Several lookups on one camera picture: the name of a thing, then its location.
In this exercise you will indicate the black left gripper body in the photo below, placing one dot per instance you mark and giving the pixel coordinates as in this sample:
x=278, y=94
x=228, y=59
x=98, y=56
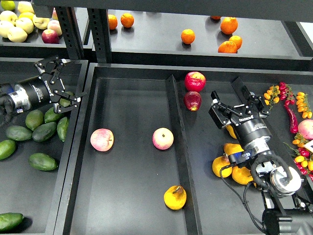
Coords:
x=38, y=91

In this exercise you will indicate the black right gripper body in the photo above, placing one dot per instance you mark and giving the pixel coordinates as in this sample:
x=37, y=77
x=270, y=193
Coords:
x=251, y=131

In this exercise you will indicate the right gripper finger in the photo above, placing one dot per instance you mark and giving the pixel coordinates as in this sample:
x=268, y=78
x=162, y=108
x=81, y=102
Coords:
x=220, y=112
x=253, y=104

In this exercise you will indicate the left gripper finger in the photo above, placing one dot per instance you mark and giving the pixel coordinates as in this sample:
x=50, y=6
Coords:
x=73, y=100
x=50, y=70

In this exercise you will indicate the dark green avocado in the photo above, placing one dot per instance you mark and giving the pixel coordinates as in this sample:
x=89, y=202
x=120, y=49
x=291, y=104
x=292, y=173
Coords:
x=42, y=161

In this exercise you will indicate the yellow pear with stem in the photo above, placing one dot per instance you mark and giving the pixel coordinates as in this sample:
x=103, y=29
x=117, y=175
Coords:
x=175, y=197

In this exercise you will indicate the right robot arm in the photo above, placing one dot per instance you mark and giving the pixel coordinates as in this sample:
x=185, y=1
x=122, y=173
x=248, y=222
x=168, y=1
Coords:
x=286, y=212

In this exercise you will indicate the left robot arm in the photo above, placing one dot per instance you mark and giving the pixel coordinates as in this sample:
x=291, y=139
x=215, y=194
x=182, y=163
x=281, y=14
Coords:
x=7, y=105

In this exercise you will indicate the green avocado top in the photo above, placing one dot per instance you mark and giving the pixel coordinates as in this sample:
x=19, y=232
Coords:
x=64, y=102

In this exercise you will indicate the yellow pear top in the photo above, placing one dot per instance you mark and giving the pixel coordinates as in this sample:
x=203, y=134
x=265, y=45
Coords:
x=231, y=132

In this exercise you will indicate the yellow pear middle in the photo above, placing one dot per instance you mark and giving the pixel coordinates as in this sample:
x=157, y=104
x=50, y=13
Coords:
x=231, y=148

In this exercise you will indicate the green avocado round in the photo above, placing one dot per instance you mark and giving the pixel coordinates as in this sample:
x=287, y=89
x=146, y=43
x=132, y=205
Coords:
x=34, y=119

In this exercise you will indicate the green avocado narrow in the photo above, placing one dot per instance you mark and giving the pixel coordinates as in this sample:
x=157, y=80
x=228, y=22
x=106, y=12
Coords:
x=62, y=127

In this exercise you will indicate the dark avocado middle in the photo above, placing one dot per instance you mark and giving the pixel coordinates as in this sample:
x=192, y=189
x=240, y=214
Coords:
x=44, y=132

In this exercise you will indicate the yellow pear left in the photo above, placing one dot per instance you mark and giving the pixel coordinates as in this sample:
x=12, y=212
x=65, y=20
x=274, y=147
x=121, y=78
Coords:
x=220, y=162

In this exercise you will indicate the yellow pear lower centre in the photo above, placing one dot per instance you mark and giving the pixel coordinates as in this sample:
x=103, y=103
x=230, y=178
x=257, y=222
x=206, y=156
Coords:
x=242, y=175

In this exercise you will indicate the dark avocado left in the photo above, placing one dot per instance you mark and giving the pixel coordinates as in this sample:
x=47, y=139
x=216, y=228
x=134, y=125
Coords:
x=18, y=133

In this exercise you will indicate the orange cherry tomato bunch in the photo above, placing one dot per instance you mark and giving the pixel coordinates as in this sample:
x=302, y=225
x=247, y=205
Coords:
x=271, y=96

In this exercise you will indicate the red apple on shelf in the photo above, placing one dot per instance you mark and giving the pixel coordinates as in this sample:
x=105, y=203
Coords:
x=50, y=36

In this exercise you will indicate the dark red apple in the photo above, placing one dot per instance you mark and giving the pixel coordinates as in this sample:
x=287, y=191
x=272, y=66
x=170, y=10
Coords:
x=192, y=100

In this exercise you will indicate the red cherry tomato bunch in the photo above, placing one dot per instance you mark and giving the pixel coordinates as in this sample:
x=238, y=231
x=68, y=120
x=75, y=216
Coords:
x=286, y=94

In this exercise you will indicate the red chili pepper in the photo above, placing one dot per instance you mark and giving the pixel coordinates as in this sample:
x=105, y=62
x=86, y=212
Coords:
x=293, y=120

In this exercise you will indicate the pale pink apple shelf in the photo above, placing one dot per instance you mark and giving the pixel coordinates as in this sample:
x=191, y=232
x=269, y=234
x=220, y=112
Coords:
x=55, y=25

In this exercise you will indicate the bright red apple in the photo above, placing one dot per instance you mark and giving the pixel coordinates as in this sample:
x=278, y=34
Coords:
x=194, y=81

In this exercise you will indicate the yellow apple with stem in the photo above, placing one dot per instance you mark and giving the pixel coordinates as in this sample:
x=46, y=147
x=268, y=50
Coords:
x=40, y=23

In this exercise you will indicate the yellow apple front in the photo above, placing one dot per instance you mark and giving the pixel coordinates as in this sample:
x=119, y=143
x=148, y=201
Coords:
x=16, y=35

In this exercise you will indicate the pink apple left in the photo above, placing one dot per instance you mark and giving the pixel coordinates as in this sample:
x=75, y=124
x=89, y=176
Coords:
x=102, y=139

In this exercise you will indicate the pink apple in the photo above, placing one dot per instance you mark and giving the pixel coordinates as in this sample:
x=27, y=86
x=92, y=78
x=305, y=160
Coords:
x=163, y=138
x=102, y=139

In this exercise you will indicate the yellow apple middle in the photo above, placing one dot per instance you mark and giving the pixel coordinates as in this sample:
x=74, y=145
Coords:
x=26, y=24

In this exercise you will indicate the pink apple right edge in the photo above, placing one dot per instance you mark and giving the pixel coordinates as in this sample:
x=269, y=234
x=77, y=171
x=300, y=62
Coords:
x=305, y=129

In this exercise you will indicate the yellow apple far left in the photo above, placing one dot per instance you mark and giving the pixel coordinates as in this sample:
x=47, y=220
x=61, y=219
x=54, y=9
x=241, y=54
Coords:
x=4, y=28

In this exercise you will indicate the mixed cherry tomatoes lower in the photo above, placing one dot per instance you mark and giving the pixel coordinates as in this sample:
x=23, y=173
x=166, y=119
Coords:
x=302, y=157

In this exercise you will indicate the pink apple centre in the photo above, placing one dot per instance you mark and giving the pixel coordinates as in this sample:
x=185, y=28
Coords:
x=163, y=138

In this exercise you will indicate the orange front right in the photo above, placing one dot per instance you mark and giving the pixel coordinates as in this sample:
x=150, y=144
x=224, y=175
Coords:
x=227, y=47

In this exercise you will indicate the small orange right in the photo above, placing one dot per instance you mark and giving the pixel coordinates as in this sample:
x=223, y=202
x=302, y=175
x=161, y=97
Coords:
x=237, y=40

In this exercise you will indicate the black tray divider left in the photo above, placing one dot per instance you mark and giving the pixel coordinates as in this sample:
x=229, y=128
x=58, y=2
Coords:
x=191, y=209

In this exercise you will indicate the black shelf post left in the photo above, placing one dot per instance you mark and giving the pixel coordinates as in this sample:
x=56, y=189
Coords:
x=70, y=32

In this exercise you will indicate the black shelf post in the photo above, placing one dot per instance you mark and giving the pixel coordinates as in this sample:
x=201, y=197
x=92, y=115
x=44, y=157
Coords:
x=99, y=25
x=70, y=32

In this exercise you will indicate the black shelf post right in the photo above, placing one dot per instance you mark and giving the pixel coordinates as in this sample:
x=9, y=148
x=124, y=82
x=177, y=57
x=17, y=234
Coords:
x=99, y=25

